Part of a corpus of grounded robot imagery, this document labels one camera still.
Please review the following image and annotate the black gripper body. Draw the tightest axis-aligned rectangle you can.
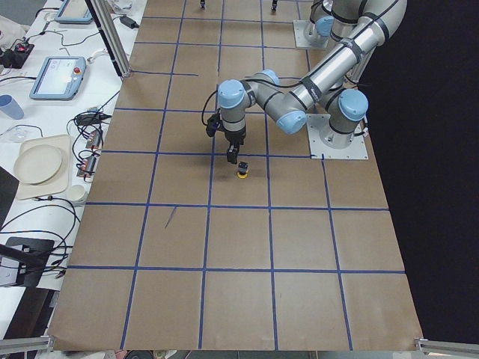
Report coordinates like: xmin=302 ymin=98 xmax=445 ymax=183
xmin=225 ymin=129 xmax=246 ymax=148

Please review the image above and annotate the yellow push button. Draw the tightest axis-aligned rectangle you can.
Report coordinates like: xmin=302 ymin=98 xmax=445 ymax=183
xmin=237 ymin=162 xmax=249 ymax=179

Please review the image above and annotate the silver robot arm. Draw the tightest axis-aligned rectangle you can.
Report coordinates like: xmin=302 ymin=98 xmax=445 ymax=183
xmin=305 ymin=0 xmax=334 ymax=49
xmin=207 ymin=1 xmax=407 ymax=164

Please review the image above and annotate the black stand base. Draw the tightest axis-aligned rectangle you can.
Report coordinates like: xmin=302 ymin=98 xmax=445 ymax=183
xmin=1 ymin=237 xmax=55 ymax=287

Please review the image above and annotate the brown paper table cover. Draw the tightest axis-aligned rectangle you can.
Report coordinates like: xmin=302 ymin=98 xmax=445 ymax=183
xmin=49 ymin=1 xmax=421 ymax=351

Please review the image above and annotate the white paper cup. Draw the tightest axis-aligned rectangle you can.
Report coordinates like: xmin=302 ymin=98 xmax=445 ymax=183
xmin=66 ymin=185 xmax=88 ymax=206

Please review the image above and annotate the black power adapter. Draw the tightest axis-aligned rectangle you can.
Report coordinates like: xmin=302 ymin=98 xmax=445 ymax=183
xmin=119 ymin=16 xmax=139 ymax=29

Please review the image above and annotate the beige tray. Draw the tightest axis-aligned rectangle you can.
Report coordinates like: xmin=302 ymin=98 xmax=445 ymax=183
xmin=13 ymin=135 xmax=72 ymax=200

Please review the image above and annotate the near blue teach pendant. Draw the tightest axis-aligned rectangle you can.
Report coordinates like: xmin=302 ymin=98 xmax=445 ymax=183
xmin=29 ymin=56 xmax=86 ymax=100

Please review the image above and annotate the blue teach pendant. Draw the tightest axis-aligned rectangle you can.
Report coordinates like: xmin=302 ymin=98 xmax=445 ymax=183
xmin=55 ymin=0 xmax=93 ymax=25
xmin=29 ymin=56 xmax=86 ymax=100

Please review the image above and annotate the beige round plate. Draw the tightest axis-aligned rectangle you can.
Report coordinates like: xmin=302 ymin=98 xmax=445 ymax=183
xmin=13 ymin=144 xmax=62 ymax=185

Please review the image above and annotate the far blue teach pendant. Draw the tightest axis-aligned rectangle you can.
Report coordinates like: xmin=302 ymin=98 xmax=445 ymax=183
xmin=55 ymin=0 xmax=93 ymax=25

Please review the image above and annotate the blue plastic cup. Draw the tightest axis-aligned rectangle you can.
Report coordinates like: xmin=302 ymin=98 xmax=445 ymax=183
xmin=0 ymin=94 xmax=24 ymax=120

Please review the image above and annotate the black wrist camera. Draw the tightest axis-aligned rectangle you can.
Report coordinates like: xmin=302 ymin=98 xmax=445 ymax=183
xmin=206 ymin=113 xmax=223 ymax=138

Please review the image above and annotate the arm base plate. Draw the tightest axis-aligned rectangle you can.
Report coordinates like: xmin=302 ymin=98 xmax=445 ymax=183
xmin=293 ymin=16 xmax=332 ymax=49
xmin=306 ymin=114 xmax=368 ymax=161

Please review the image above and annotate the aluminium frame post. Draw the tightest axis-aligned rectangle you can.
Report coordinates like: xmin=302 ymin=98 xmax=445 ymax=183
xmin=85 ymin=0 xmax=131 ymax=78

